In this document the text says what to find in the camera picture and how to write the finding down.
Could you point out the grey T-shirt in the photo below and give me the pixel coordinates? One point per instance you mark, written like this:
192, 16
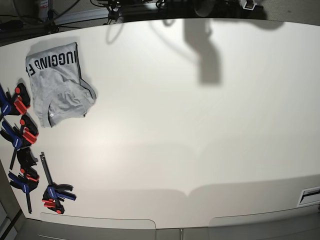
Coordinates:
58, 90

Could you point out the lone blue bar clamp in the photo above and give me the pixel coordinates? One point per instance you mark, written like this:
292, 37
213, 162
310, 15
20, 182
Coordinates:
55, 194

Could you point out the top blue bar clamp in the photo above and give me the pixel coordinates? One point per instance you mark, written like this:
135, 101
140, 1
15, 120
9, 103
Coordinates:
16, 104

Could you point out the white label plate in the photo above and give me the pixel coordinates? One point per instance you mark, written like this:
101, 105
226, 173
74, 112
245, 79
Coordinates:
309, 196

